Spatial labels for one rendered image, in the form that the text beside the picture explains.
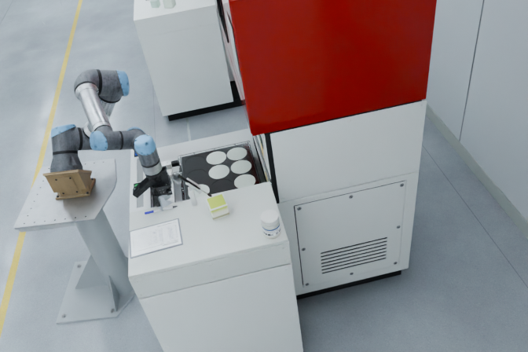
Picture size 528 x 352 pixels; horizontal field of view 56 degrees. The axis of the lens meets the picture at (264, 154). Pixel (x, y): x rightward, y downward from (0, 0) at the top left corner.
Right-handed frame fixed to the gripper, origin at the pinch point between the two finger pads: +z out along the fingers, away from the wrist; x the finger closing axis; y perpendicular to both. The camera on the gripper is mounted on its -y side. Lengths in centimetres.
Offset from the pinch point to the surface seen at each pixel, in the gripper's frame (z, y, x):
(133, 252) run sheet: 2.2, -11.9, -20.1
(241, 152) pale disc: 6, 40, 35
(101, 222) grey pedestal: 37, -39, 41
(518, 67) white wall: 2, 197, 51
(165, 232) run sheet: 1.9, 1.2, -13.3
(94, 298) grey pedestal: 96, -62, 43
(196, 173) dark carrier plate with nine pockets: 7.1, 16.7, 27.1
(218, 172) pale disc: 7.0, 26.7, 24.1
